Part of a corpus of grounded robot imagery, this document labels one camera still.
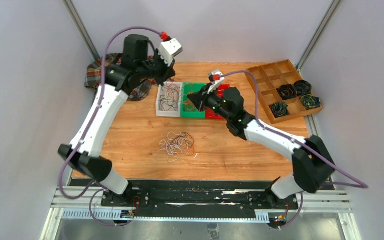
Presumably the white plastic bin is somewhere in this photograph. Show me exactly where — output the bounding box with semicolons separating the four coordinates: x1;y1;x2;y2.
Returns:
155;81;183;118

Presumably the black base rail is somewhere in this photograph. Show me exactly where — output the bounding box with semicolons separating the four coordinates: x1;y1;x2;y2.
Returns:
101;180;299;219

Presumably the wooden compartment tray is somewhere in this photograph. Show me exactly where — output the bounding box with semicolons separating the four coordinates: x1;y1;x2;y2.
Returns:
246;59;323;124

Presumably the plaid cloth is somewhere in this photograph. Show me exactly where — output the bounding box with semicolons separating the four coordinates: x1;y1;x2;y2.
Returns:
84;53;158;102

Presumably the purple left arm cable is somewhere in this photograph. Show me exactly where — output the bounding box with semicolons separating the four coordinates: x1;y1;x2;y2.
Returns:
57;26;170;228

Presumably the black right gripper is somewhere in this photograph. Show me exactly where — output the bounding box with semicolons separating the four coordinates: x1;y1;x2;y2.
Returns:
187;83;232;122

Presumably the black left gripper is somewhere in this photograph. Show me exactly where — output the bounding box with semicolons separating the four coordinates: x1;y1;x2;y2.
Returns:
138;48;177;87

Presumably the green plastic bin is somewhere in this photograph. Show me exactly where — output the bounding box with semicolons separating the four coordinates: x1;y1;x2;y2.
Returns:
179;82;205;119

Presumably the white cable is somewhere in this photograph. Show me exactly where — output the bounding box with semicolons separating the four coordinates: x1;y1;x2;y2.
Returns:
158;132;200;164

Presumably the red plastic bin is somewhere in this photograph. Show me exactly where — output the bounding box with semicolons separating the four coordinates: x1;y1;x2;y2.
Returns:
205;83;230;120

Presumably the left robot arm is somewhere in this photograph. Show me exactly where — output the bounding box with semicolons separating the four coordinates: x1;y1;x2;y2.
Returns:
58;34;183;207

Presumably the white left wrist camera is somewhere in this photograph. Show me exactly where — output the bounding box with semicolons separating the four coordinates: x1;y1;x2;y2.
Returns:
158;38;183;67

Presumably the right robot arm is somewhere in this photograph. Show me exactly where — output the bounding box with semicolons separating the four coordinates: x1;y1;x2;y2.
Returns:
187;85;335;209

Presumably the rolled dark sock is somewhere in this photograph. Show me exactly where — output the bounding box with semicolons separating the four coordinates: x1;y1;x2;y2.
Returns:
293;79;312;97
269;101;289;118
277;84;297;100
300;94;321;110

